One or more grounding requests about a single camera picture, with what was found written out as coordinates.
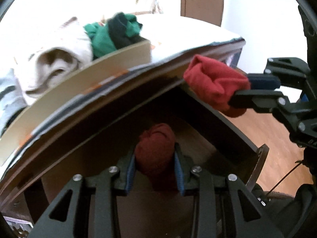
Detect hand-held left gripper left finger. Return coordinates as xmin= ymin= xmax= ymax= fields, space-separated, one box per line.
xmin=28 ymin=150 xmax=137 ymax=238

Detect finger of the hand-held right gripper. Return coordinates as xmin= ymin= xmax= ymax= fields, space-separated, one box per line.
xmin=229 ymin=90 xmax=309 ymax=135
xmin=248 ymin=57 xmax=310 ymax=91

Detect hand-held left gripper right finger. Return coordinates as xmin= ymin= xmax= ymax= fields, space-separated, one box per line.
xmin=174 ymin=142 xmax=285 ymax=238

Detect dark red underwear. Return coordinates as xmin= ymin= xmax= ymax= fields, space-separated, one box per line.
xmin=135 ymin=123 xmax=177 ymax=192

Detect wooden desk drawer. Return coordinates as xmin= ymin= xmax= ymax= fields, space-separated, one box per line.
xmin=23 ymin=81 xmax=270 ymax=204

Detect shallow tan cardboard box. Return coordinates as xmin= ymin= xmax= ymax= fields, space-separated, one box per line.
xmin=0 ymin=40 xmax=152 ymax=166

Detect green black striped underwear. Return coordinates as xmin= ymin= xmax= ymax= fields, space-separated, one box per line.
xmin=83 ymin=12 xmax=143 ymax=59

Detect beige lace underwear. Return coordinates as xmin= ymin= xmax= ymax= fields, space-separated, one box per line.
xmin=13 ymin=17 xmax=94 ymax=100

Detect white dotted underwear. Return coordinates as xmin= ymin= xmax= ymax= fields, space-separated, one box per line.
xmin=0 ymin=68 xmax=28 ymax=129

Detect person's right forearm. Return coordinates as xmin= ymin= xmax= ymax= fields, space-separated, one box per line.
xmin=295 ymin=183 xmax=317 ymax=238

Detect dark wooden desk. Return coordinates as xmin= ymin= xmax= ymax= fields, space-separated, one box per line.
xmin=0 ymin=38 xmax=248 ymax=204

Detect brown wooden door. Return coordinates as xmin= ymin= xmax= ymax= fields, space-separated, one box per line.
xmin=180 ymin=0 xmax=225 ymax=26

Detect curtain tassel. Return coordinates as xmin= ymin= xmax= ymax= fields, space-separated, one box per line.
xmin=152 ymin=0 xmax=164 ymax=14

